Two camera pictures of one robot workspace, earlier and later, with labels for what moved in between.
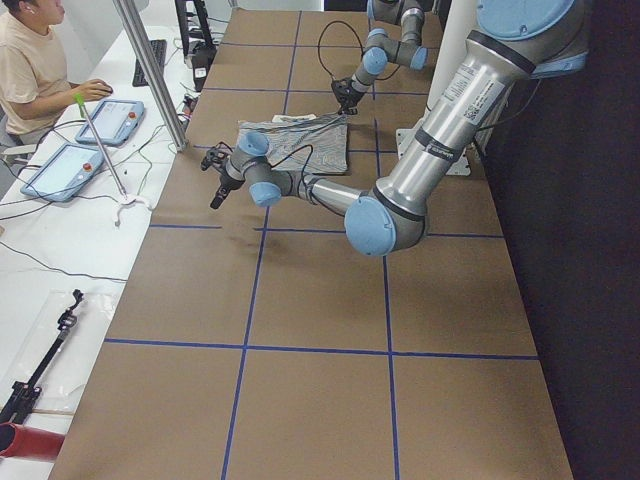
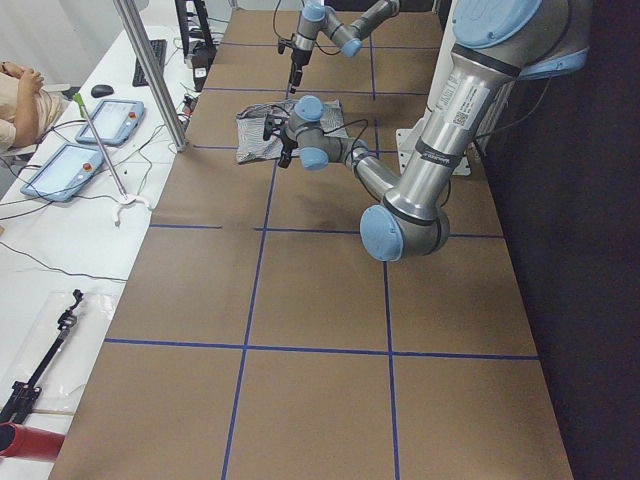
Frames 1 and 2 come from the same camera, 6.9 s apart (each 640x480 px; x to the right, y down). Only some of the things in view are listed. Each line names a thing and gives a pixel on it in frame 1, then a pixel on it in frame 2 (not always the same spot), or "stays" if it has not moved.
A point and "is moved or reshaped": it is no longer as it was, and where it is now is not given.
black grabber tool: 23,394 stays
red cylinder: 29,442 stays
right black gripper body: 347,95 → 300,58
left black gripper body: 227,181 → 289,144
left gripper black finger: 219,197 → 285,157
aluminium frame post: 139,40 stays
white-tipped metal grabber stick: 80,103 stays
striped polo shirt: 304,143 is moved or reshaped
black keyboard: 159,47 stays
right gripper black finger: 351,110 → 295,79
